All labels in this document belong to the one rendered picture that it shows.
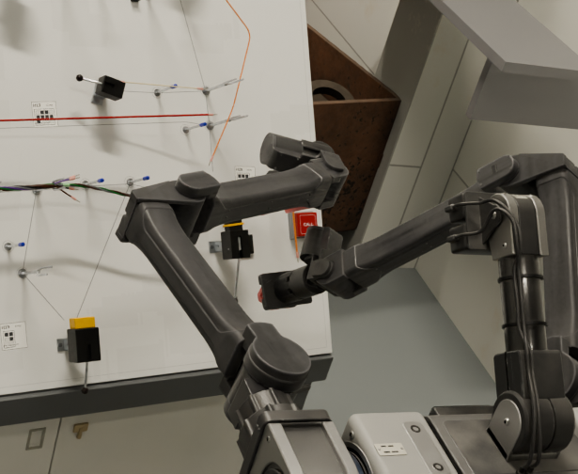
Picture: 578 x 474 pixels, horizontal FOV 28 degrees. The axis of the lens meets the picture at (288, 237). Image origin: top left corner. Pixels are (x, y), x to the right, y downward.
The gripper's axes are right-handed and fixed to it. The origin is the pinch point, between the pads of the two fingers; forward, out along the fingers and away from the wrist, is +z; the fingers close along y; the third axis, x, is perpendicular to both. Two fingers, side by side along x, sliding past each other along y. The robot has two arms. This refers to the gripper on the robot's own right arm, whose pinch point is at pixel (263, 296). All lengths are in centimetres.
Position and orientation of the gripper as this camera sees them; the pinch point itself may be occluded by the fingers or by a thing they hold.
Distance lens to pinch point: 228.5
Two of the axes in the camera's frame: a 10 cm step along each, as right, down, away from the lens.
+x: 1.7, 9.8, -1.4
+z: -5.1, 2.1, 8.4
